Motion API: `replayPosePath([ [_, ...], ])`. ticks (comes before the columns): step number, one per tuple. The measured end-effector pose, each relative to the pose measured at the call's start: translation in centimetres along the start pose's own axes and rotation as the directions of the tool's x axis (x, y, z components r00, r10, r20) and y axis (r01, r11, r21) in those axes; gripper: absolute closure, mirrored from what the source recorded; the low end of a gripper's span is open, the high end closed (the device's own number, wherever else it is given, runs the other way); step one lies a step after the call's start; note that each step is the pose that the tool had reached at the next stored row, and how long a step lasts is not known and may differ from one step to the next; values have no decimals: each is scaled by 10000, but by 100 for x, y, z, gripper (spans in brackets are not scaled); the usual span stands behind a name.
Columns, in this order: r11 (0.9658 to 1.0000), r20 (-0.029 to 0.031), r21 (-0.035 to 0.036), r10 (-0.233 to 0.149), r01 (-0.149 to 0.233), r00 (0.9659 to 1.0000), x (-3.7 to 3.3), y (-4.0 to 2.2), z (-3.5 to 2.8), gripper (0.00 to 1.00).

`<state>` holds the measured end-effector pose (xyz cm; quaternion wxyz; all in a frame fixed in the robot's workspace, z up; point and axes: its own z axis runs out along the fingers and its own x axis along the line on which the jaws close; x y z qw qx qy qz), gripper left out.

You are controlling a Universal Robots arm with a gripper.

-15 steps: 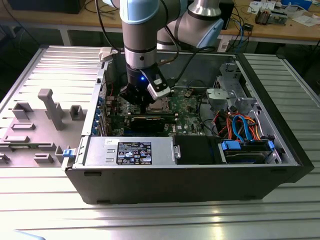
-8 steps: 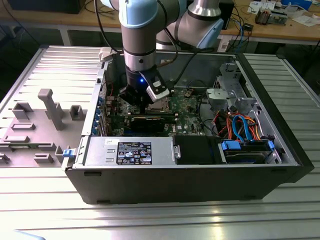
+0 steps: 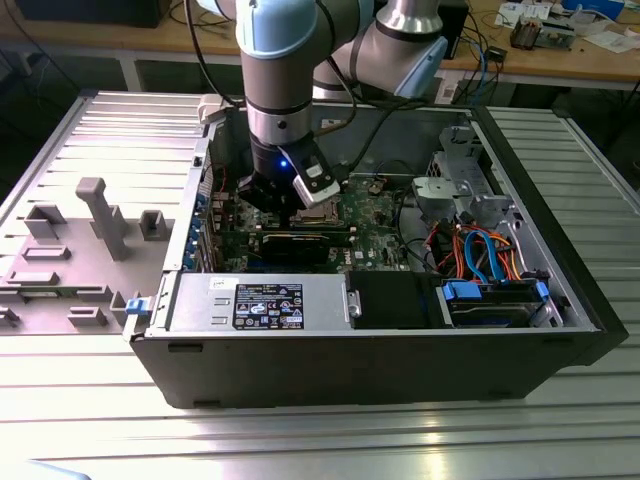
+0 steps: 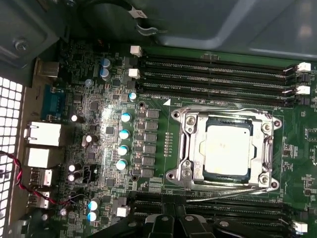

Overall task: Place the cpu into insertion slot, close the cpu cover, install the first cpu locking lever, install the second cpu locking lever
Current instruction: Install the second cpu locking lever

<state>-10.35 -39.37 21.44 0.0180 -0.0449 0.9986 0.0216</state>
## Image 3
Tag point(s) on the silver-topped CPU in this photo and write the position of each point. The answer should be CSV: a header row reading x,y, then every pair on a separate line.
x,y
315,214

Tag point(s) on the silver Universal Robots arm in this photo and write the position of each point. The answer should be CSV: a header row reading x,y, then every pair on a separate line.
x,y
277,60

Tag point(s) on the CPU socket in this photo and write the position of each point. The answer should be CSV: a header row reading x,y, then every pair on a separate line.
x,y
322,216

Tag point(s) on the green RAM stick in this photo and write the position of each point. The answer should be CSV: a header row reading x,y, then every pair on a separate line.
x,y
300,233

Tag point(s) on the beige plastic block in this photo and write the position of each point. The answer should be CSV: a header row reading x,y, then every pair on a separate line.
x,y
209,107

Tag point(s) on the black graphics card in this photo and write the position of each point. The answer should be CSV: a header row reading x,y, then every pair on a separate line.
x,y
295,252

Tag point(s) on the silver coin cell battery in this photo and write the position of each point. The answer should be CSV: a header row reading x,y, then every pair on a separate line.
x,y
375,188

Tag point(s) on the green Dell motherboard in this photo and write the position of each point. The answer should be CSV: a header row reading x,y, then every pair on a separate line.
x,y
380,235

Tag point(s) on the black power supply label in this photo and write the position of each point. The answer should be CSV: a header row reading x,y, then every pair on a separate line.
x,y
270,306

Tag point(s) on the silver power supply unit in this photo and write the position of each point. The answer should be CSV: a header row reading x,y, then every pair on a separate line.
x,y
200,305

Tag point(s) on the perforated metal drive cage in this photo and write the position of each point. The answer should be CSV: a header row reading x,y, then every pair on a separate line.
x,y
452,150

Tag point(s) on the blue case latch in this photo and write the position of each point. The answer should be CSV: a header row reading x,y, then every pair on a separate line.
x,y
137,306

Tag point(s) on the black PC case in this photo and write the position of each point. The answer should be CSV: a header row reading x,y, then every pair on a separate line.
x,y
350,370

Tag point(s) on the grey plastic parts rack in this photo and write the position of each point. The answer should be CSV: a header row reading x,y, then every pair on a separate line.
x,y
75,280

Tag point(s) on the black monitor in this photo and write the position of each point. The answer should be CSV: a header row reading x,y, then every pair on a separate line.
x,y
90,10

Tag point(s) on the small black device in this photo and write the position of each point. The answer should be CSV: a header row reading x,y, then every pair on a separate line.
x,y
497,54

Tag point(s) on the hard disk blue carrier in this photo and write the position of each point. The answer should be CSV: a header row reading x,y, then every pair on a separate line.
x,y
490,305

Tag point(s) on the small parts box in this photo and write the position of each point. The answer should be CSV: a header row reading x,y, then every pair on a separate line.
x,y
525,30

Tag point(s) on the wooden desk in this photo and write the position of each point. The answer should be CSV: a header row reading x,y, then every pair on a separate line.
x,y
550,67

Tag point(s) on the white papers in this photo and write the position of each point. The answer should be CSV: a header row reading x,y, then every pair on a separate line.
x,y
612,37
530,10

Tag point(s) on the green circuit board box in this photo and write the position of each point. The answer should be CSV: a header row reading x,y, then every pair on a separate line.
x,y
555,35

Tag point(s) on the silver white wrist camera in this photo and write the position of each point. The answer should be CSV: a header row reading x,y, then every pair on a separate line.
x,y
315,182

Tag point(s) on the silver metal drive bracket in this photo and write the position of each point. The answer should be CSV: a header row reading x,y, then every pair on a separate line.
x,y
440,192

